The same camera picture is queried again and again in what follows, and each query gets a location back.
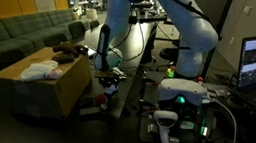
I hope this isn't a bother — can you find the dark green item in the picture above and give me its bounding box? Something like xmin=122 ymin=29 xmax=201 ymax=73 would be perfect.
xmin=76 ymin=94 xmax=98 ymax=110

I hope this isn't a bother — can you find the black stereo camera bar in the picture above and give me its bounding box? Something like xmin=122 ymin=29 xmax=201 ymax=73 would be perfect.
xmin=126 ymin=10 xmax=169 ymax=27

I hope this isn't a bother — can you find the white VR controller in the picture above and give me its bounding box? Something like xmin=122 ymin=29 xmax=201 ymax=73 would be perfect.
xmin=152 ymin=107 xmax=183 ymax=143

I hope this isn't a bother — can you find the blue cloth item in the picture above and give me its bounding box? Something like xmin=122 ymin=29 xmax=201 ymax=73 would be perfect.
xmin=103 ymin=84 xmax=121 ymax=98

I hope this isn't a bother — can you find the large cardboard box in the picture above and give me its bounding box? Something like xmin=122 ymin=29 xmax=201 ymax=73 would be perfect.
xmin=0 ymin=41 xmax=99 ymax=129

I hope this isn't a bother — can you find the small pink item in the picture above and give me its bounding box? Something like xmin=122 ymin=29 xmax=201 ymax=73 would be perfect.
xmin=44 ymin=67 xmax=65 ymax=82

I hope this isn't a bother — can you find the white VR headset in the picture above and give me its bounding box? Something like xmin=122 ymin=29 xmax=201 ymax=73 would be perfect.
xmin=154 ymin=72 xmax=212 ymax=113

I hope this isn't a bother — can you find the white cloth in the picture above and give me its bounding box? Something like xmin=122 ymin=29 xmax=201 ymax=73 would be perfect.
xmin=18 ymin=58 xmax=62 ymax=83

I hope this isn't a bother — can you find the black rectangular block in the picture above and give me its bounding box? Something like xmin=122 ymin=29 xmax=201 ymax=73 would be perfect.
xmin=50 ymin=51 xmax=76 ymax=66

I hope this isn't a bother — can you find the black electronics box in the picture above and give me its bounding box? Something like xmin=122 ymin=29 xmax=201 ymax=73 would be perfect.
xmin=171 ymin=91 xmax=220 ymax=143

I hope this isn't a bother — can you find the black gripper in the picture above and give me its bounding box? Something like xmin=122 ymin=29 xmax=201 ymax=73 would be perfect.
xmin=98 ymin=74 xmax=121 ymax=90

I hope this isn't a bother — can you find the black slanted pole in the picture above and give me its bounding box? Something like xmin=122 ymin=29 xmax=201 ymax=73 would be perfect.
xmin=190 ymin=0 xmax=256 ymax=79

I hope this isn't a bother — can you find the white wall switch plate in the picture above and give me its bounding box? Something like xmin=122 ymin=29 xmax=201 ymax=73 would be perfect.
xmin=242 ymin=5 xmax=252 ymax=16

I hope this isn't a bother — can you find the white thick cable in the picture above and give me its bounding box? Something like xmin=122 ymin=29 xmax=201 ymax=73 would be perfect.
xmin=211 ymin=97 xmax=240 ymax=143

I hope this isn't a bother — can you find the red ball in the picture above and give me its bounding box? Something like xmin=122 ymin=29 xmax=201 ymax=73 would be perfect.
xmin=93 ymin=92 xmax=110 ymax=108

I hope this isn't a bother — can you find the small white scrap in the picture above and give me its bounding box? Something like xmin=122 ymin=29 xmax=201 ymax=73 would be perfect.
xmin=99 ymin=102 xmax=109 ymax=112

